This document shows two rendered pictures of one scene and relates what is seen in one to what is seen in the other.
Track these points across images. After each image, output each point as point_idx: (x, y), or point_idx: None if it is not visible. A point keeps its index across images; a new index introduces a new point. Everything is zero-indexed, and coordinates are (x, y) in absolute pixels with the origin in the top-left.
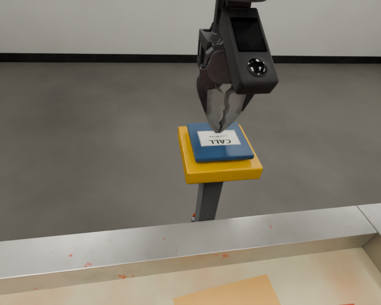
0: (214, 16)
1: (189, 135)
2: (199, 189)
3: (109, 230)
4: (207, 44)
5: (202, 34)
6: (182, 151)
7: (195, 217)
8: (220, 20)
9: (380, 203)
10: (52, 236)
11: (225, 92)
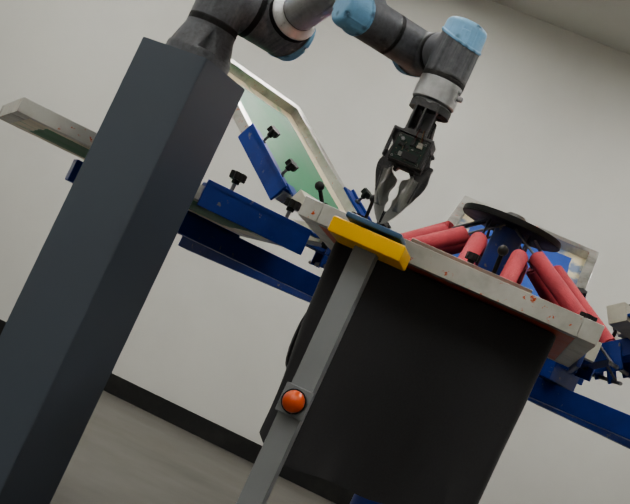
0: (430, 128)
1: (403, 239)
2: (352, 310)
3: (474, 269)
4: (434, 151)
5: (434, 145)
6: (408, 254)
7: (320, 378)
8: (433, 132)
9: (308, 196)
10: (504, 282)
11: (381, 184)
